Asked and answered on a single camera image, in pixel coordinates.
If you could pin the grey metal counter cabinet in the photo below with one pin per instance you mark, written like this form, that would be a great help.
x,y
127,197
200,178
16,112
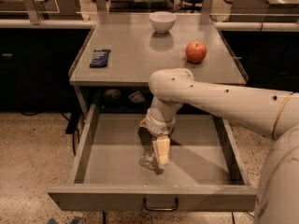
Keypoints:
x,y
136,51

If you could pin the dark round object under counter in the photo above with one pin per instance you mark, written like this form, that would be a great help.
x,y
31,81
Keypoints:
x,y
112,98

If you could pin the clear plastic water bottle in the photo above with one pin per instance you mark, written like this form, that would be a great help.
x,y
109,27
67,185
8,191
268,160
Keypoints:
x,y
148,158

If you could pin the white paper tag under counter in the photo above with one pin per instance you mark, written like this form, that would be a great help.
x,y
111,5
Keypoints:
x,y
137,98

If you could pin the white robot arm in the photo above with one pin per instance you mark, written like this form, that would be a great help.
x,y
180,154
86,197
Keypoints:
x,y
273,114

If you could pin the grey open top drawer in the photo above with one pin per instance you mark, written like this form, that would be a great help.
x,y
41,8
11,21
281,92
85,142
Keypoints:
x,y
204,170

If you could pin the white ceramic bowl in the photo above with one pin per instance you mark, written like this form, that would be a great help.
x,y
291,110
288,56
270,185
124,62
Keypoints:
x,y
161,21

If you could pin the red apple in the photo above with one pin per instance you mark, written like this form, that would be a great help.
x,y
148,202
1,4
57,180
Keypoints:
x,y
195,52

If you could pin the dark blue snack packet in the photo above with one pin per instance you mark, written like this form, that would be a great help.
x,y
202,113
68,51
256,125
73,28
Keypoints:
x,y
100,58

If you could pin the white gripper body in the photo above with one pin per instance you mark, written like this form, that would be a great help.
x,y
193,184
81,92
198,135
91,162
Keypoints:
x,y
159,126

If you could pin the white rail right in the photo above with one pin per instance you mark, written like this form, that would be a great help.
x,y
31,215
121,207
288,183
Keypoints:
x,y
258,26

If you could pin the black drawer handle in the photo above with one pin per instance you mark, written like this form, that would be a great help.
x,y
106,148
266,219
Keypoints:
x,y
160,207

